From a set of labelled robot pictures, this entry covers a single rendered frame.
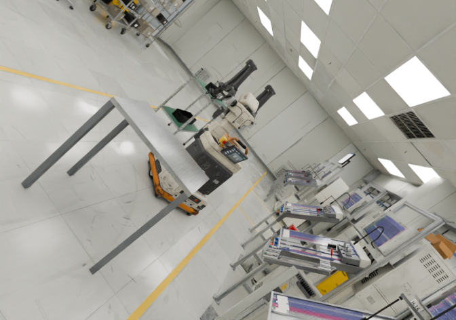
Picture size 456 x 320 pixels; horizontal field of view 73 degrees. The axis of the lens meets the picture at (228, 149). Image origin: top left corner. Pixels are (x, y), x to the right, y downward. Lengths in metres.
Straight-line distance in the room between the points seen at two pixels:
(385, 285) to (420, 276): 0.27
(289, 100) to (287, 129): 1.04
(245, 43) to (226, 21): 1.15
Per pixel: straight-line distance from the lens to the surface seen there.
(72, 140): 1.97
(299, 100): 11.57
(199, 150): 3.05
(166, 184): 3.10
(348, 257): 2.91
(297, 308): 1.99
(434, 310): 2.03
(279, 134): 11.48
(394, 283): 2.99
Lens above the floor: 1.40
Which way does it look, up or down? 10 degrees down
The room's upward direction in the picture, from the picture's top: 51 degrees clockwise
